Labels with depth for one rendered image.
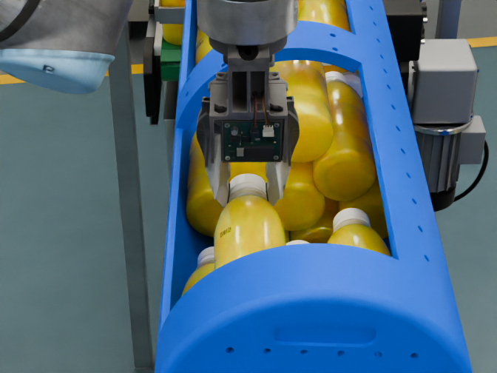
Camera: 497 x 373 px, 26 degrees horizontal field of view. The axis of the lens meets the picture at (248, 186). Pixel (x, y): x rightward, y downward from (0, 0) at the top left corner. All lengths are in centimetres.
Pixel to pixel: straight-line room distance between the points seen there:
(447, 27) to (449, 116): 29
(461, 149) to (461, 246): 86
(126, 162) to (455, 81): 67
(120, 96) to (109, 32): 117
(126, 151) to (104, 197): 92
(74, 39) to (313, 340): 31
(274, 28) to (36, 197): 219
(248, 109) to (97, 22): 16
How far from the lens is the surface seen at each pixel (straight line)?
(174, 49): 188
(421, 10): 181
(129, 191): 220
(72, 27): 88
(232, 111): 96
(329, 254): 90
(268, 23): 93
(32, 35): 88
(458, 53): 199
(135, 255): 230
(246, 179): 110
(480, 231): 297
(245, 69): 94
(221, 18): 93
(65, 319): 268
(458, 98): 198
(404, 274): 92
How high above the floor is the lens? 181
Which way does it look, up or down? 36 degrees down
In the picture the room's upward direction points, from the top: straight up
